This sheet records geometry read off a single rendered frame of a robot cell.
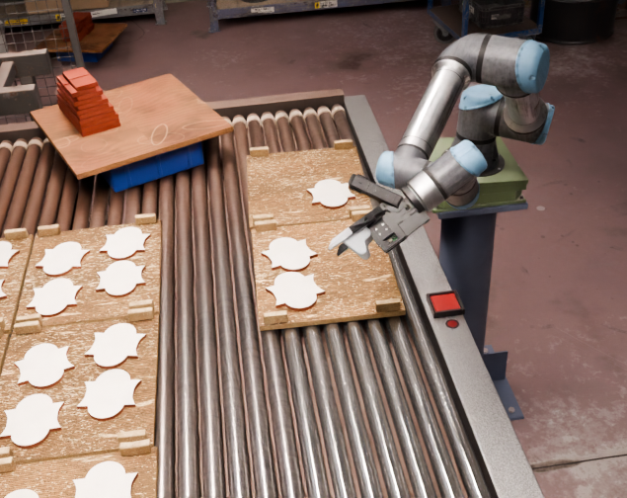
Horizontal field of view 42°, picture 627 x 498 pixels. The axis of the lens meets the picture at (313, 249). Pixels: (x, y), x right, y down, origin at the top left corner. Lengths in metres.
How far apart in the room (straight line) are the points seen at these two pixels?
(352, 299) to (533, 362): 1.37
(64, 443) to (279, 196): 1.00
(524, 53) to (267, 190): 0.88
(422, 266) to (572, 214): 2.02
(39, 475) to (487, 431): 0.89
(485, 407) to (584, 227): 2.31
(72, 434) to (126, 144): 1.06
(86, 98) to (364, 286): 1.08
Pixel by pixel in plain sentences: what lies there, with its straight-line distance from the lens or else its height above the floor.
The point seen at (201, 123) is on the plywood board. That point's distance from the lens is 2.63.
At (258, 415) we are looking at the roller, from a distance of 1.76.
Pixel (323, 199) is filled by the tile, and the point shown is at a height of 0.95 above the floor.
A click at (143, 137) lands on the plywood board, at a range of 2.59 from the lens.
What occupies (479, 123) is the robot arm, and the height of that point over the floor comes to 1.11.
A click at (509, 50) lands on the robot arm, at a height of 1.45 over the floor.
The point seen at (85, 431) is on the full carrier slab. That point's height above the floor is 0.94.
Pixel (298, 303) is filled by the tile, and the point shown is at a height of 0.95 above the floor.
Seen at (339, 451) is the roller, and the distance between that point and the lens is 1.69.
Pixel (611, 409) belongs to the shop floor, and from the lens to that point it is 3.14.
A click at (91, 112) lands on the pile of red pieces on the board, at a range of 2.64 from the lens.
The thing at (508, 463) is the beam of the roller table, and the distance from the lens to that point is 1.69.
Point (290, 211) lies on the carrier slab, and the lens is 2.33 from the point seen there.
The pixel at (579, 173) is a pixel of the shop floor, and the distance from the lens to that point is 4.43.
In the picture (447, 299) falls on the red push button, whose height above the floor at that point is 0.93.
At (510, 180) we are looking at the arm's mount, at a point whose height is 0.95.
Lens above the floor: 2.20
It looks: 36 degrees down
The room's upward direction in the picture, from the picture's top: 4 degrees counter-clockwise
